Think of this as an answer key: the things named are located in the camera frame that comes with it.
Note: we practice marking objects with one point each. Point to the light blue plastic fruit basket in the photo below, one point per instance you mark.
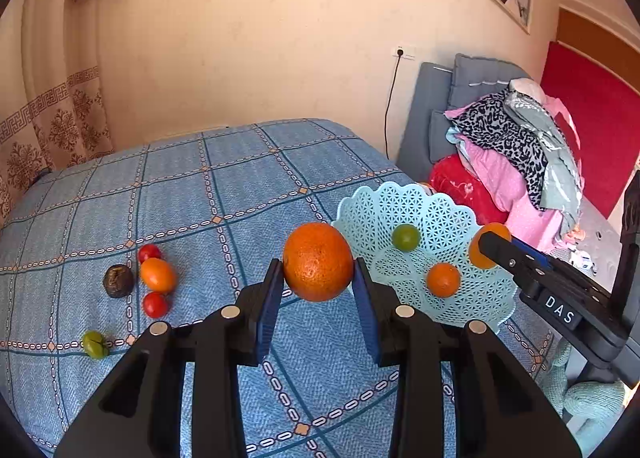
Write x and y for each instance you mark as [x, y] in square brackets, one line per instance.
[440, 218]

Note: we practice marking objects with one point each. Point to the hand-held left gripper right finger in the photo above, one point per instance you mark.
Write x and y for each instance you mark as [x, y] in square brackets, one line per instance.
[369, 323]

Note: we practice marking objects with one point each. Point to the white cloth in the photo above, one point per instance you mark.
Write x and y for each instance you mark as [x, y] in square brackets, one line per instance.
[525, 87]

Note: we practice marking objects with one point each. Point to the grey-green cloth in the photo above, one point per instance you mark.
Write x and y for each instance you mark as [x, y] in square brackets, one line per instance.
[557, 158]

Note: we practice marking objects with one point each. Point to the red flowered blanket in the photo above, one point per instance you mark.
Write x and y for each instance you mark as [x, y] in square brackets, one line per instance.
[460, 188]

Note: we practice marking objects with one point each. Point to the teal knitted cloth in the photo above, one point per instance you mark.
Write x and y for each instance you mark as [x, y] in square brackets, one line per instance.
[590, 398]

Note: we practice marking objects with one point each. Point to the white wall socket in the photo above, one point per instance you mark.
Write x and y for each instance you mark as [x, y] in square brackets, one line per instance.
[403, 52]

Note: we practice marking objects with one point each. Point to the red padded wall panel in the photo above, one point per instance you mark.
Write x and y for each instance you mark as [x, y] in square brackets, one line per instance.
[595, 113]

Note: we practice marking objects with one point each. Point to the small grey cushion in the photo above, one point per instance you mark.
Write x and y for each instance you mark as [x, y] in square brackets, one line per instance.
[440, 136]

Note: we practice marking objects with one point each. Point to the red cherry tomato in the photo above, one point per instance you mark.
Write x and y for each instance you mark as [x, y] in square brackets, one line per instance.
[155, 304]
[149, 253]

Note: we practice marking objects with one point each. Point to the green lime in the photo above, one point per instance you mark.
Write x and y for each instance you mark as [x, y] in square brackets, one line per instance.
[405, 237]

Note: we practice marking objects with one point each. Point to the oval orange tangerine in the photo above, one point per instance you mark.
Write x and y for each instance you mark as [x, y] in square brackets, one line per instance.
[158, 275]

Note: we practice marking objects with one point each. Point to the small round orange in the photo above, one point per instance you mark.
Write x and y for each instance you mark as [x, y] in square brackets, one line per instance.
[443, 279]
[475, 250]

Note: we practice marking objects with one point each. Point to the large grey cushion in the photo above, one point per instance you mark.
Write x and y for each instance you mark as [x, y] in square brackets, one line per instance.
[480, 76]

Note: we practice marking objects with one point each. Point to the beige patterned curtain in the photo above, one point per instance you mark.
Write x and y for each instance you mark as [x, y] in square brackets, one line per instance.
[50, 128]

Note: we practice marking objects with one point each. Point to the brown wooden panel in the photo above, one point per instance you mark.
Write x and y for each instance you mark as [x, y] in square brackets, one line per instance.
[590, 33]

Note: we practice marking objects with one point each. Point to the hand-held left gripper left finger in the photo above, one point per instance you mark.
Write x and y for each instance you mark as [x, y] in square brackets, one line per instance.
[265, 318]

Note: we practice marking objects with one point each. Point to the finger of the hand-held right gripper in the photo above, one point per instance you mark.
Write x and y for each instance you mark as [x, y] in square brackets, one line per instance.
[532, 253]
[510, 263]

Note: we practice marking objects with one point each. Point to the large orange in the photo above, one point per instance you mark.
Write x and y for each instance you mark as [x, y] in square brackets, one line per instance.
[317, 260]

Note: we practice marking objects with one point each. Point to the grey mattress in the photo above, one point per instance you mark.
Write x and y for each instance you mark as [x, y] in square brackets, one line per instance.
[597, 228]

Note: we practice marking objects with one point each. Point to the pile of clothes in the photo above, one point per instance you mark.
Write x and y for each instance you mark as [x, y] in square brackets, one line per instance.
[495, 173]

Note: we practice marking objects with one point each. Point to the dark wrinkled passion fruit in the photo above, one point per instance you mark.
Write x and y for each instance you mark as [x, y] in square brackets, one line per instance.
[118, 281]

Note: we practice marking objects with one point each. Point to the grey padded headboard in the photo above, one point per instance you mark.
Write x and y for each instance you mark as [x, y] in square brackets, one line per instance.
[422, 113]

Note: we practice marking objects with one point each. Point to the small green fruit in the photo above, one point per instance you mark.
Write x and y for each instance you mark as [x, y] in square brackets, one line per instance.
[94, 344]

